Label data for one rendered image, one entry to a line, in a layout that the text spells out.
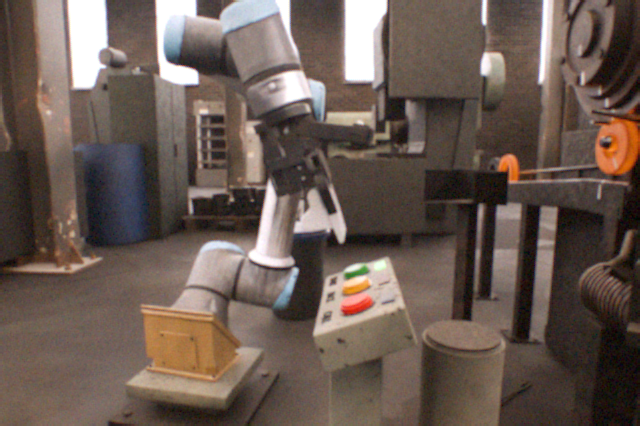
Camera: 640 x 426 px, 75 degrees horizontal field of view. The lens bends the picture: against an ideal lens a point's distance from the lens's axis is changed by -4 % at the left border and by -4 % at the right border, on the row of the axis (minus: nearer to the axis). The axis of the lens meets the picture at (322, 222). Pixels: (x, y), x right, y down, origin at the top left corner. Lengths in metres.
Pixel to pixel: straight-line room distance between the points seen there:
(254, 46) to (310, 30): 11.09
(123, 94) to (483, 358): 4.04
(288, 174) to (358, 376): 0.30
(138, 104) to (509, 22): 9.78
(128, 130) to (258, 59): 3.73
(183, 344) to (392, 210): 2.59
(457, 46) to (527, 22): 8.42
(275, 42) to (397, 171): 3.05
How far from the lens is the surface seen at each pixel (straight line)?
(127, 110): 4.35
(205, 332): 1.33
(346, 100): 11.34
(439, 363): 0.66
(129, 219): 4.12
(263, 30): 0.65
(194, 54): 0.80
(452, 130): 4.26
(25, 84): 3.56
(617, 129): 1.43
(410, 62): 3.93
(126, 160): 4.09
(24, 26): 3.61
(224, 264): 1.42
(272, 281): 1.38
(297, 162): 0.63
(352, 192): 3.60
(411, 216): 3.70
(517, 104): 12.03
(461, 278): 1.86
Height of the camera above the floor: 0.79
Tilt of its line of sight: 9 degrees down
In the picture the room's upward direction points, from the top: straight up
